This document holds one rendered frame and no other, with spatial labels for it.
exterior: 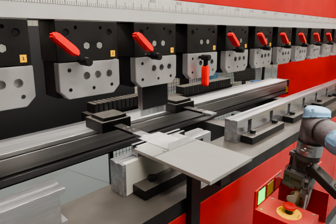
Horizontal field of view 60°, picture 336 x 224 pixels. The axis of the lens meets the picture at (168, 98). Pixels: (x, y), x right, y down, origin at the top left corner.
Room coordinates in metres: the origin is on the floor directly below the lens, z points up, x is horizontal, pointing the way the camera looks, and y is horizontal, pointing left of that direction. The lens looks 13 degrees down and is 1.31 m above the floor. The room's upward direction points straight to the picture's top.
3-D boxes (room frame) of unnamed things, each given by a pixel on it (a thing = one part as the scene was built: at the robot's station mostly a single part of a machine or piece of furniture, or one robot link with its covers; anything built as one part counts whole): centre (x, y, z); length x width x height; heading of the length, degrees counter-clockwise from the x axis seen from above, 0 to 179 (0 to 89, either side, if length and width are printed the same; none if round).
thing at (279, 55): (1.38, -0.51, 1.26); 0.15 x 0.09 x 0.17; 135
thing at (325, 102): (1.79, -0.99, 0.89); 0.30 x 0.05 x 0.03; 135
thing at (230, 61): (1.10, -0.22, 1.26); 0.15 x 0.09 x 0.17; 135
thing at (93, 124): (0.95, 0.16, 1.01); 0.26 x 0.12 x 0.05; 45
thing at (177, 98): (1.20, -0.09, 1.01); 0.26 x 0.12 x 0.05; 45
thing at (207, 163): (0.73, -0.06, 1.00); 0.26 x 0.18 x 0.01; 45
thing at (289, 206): (0.79, -0.37, 0.79); 0.04 x 0.04 x 0.04
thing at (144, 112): (0.84, 0.04, 1.13); 0.10 x 0.02 x 0.10; 135
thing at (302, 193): (0.83, -0.43, 0.82); 0.05 x 0.02 x 0.09; 137
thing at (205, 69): (0.90, -0.11, 1.20); 0.04 x 0.02 x 0.10; 45
